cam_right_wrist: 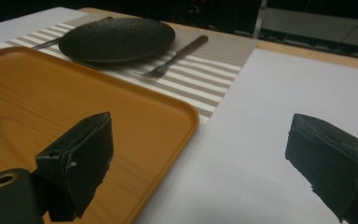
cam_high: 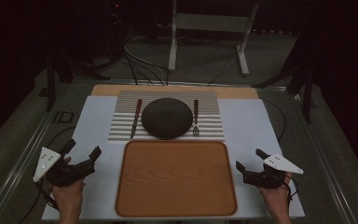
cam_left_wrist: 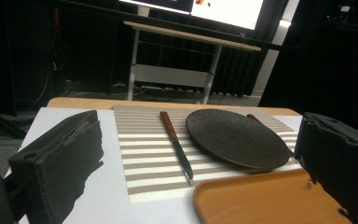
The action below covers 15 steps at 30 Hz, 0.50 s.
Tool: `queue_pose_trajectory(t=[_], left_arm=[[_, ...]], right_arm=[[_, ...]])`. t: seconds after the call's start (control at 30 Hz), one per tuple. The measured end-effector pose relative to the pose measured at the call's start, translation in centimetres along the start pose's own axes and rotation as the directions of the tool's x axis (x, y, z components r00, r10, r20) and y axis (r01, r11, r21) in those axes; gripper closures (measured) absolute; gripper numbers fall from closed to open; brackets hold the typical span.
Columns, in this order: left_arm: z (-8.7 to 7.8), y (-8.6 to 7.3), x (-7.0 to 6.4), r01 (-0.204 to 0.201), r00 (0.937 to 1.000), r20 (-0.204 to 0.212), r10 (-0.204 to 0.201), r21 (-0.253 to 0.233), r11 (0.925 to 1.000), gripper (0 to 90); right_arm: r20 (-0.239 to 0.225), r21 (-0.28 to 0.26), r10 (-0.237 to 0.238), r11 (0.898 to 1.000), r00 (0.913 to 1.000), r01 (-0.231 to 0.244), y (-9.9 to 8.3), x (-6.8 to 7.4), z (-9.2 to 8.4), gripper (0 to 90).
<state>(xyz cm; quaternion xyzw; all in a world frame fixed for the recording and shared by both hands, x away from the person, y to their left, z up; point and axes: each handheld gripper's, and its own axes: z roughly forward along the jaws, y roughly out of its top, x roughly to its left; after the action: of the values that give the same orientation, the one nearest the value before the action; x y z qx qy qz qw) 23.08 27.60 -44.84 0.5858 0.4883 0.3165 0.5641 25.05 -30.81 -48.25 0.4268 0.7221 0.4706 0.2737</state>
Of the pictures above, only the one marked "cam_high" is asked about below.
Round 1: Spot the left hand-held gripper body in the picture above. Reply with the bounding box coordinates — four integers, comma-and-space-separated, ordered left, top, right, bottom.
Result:
32, 147, 96, 188

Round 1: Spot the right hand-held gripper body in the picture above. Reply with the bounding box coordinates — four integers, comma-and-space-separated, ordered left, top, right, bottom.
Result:
243, 152, 305, 189

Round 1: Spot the person's right hand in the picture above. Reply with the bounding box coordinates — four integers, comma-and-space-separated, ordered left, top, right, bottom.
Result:
258, 172, 294, 209

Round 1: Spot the person's left hand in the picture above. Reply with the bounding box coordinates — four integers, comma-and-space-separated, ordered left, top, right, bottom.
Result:
51, 156, 87, 205

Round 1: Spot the white table board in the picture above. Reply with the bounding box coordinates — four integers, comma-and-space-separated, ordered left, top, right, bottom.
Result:
41, 94, 306, 222

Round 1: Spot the striped placemat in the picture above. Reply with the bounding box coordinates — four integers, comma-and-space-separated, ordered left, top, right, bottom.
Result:
106, 90, 226, 143

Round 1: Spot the wooden tray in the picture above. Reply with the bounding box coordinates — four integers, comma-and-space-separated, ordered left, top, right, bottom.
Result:
115, 140, 239, 218

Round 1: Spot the black tripod stand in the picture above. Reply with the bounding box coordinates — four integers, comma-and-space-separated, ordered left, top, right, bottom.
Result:
251, 12, 316, 124
44, 46, 112, 113

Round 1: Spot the dark round plate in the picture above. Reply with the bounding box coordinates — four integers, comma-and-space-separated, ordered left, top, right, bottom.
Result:
141, 97, 195, 141

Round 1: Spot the dark equipment with red light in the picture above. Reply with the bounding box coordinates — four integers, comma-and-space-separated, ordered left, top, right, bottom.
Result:
104, 0, 129, 64

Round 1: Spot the grey metal stand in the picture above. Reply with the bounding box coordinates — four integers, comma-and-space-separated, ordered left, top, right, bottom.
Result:
167, 0, 260, 77

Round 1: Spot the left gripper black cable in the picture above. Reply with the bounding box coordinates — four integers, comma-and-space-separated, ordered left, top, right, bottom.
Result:
18, 125, 76, 224

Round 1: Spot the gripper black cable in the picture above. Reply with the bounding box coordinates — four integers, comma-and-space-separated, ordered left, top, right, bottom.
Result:
261, 98, 300, 206
18, 125, 76, 224

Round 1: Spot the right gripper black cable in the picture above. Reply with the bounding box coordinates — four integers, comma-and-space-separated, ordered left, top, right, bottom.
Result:
261, 98, 300, 206

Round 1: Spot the metal floor rail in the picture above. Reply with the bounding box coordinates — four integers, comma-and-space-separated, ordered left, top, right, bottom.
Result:
287, 88, 358, 224
0, 81, 76, 224

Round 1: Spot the knife with brown handle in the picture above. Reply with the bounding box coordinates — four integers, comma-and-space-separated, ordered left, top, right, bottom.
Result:
130, 98, 144, 140

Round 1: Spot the fork with brown handle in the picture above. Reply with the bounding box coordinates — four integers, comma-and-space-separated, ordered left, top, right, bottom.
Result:
192, 99, 200, 137

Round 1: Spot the black floor cable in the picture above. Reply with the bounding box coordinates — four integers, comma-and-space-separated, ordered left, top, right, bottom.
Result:
124, 51, 170, 87
206, 46, 241, 87

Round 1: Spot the white floor cable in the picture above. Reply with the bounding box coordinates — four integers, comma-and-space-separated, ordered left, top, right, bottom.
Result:
123, 35, 170, 82

